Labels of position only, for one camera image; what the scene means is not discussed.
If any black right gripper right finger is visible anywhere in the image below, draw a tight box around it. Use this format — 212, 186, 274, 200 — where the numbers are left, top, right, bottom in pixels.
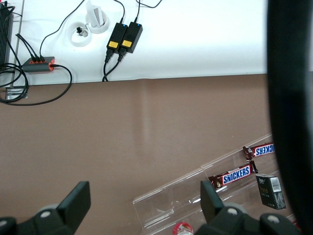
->
200, 180, 302, 235

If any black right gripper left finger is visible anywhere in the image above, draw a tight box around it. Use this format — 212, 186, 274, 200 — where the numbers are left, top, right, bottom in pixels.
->
0, 181, 92, 235

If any clear acrylic step stand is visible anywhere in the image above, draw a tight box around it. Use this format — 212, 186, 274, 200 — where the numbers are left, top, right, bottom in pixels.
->
132, 133, 300, 230

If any Snickers chocolate bar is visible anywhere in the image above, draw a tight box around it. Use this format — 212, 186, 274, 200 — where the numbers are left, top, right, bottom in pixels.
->
242, 142, 276, 160
208, 160, 259, 192

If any small black box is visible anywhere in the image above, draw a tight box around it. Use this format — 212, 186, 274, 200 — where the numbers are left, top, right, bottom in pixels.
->
255, 173, 287, 211

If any grey orange USB hub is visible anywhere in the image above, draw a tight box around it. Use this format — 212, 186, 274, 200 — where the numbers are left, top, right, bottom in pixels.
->
22, 56, 57, 73

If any small black grey clip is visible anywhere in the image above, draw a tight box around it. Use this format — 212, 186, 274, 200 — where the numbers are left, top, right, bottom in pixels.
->
76, 26, 89, 38

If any black power adapter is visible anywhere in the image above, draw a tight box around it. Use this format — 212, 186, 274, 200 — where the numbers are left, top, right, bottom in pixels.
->
106, 22, 129, 51
121, 21, 144, 54

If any white tape roll with paper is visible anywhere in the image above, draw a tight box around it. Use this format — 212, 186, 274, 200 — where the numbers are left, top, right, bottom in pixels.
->
85, 0, 109, 34

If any black ribbed device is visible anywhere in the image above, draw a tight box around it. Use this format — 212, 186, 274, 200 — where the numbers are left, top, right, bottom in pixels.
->
0, 4, 15, 66

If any silver metal bracket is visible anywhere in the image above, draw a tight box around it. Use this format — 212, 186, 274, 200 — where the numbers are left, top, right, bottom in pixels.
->
5, 86, 28, 100

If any long black hub loop cable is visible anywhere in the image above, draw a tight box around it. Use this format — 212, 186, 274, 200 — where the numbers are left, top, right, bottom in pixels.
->
0, 64, 73, 107

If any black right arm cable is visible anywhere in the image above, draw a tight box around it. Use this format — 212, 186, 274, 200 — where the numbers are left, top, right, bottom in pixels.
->
267, 0, 313, 235

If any black adapter output cable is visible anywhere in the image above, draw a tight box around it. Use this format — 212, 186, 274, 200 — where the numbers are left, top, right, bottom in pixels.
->
103, 48, 128, 82
102, 47, 116, 82

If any thin black hub cable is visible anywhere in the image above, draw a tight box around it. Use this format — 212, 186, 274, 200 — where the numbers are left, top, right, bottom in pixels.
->
18, 34, 42, 62
15, 33, 35, 62
39, 0, 86, 61

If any grey aluminium rail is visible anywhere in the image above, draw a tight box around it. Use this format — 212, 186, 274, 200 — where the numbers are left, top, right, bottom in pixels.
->
12, 0, 25, 87

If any black adapter input cable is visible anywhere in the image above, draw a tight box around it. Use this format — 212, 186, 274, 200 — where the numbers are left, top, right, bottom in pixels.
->
113, 0, 126, 24
134, 0, 163, 24

